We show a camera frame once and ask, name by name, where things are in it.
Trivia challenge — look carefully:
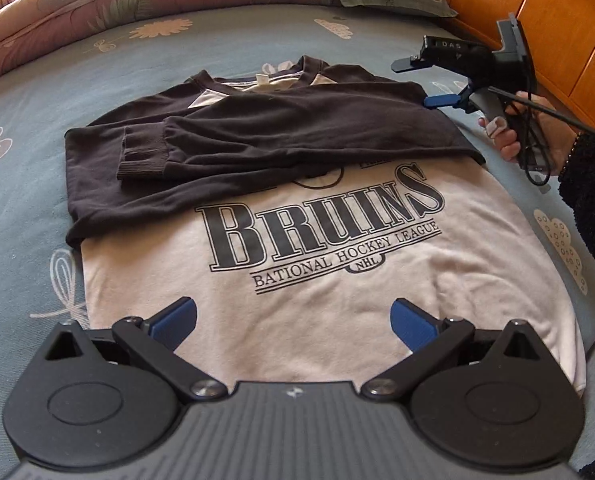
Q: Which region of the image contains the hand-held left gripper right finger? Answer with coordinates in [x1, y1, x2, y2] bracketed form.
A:
[365, 297, 558, 403]

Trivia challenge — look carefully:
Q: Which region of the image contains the folded pink floral quilt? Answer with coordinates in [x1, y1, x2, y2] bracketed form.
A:
[0, 0, 348, 88]

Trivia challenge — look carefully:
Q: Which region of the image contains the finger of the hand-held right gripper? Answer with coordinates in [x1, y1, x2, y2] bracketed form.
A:
[391, 55, 428, 73]
[424, 87, 475, 113]

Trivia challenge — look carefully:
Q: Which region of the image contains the person's right forearm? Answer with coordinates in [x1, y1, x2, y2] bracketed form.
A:
[557, 130, 595, 321]

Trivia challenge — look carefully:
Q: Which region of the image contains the bed with blue floral sheet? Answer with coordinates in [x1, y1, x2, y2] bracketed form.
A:
[0, 0, 595, 480]

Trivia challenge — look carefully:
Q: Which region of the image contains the wooden headboard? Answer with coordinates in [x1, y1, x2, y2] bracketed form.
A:
[412, 0, 595, 133]

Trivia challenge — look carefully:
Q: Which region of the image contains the person's right hand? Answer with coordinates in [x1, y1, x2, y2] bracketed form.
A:
[477, 89, 583, 176]

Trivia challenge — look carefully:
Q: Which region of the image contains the cream and black sweatshirt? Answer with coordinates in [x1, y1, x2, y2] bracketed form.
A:
[64, 55, 588, 401]

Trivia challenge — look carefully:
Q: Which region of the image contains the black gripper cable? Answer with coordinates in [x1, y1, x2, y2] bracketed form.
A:
[487, 85, 595, 143]

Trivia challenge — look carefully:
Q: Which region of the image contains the beaded bracelet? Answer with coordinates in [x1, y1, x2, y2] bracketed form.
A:
[557, 130, 584, 177]

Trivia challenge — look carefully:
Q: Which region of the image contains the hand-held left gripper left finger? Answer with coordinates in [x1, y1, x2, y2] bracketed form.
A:
[30, 296, 228, 403]

